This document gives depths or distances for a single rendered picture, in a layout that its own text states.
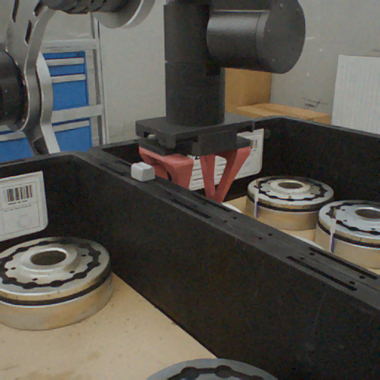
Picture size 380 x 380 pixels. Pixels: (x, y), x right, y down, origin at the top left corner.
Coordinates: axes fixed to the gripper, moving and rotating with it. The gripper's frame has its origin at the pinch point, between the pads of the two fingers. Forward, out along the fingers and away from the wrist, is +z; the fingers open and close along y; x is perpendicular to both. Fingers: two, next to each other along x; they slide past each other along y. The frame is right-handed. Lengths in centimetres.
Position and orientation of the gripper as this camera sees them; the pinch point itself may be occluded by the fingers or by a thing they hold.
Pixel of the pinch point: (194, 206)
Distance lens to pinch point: 50.3
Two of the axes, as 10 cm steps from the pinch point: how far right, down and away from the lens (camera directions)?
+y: 8.1, -2.2, 5.5
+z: 0.0, 9.3, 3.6
